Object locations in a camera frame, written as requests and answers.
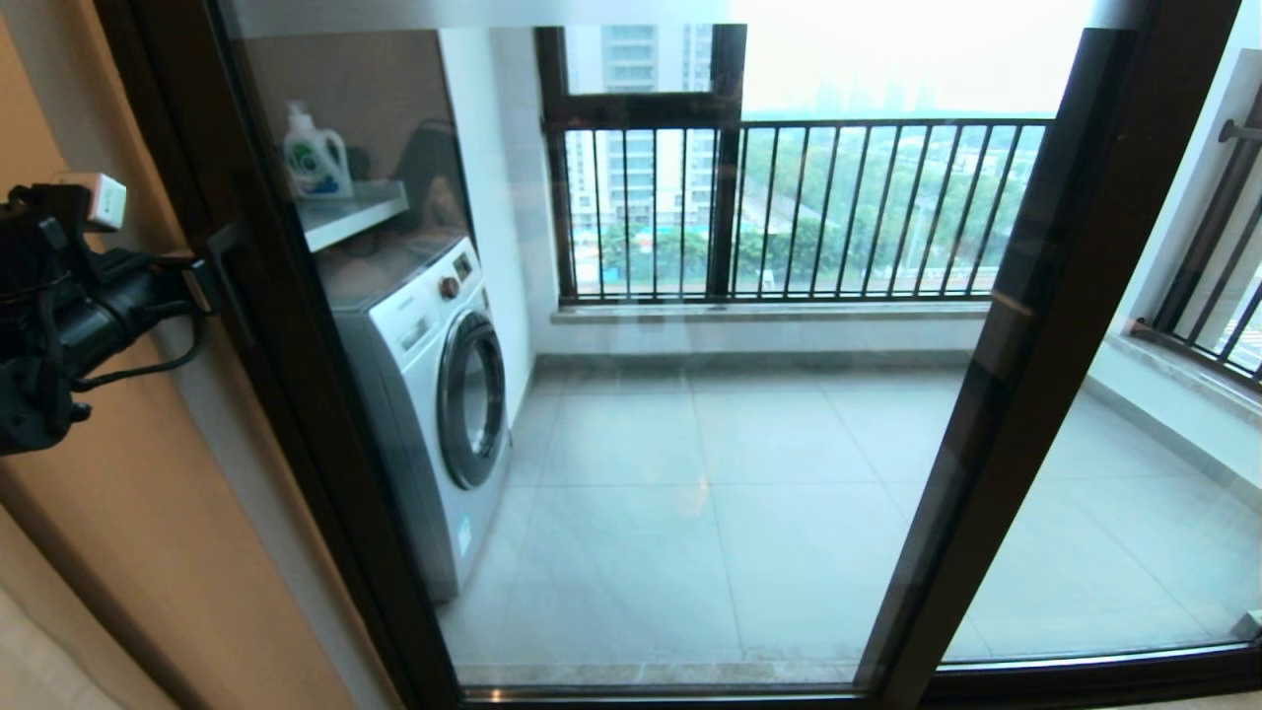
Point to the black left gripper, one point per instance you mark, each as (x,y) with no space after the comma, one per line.
(59,266)

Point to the dark brown cabinet niche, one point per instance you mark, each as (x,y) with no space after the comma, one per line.
(375,89)

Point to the white wall shelf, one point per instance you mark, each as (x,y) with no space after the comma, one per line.
(355,210)

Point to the white detergent bottle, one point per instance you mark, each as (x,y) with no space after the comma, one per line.
(315,160)

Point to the stone window sill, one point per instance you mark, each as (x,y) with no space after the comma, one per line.
(769,313)

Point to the black side railing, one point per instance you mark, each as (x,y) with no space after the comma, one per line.
(1218,247)

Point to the black balcony railing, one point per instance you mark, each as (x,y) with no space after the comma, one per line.
(887,125)

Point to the dark brown sliding glass door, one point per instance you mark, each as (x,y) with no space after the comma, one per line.
(325,473)

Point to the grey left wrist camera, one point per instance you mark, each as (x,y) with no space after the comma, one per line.
(200,286)

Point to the silver front-load washing machine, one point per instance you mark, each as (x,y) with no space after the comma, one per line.
(424,394)

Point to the black window frame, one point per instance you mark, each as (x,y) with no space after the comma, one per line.
(641,108)

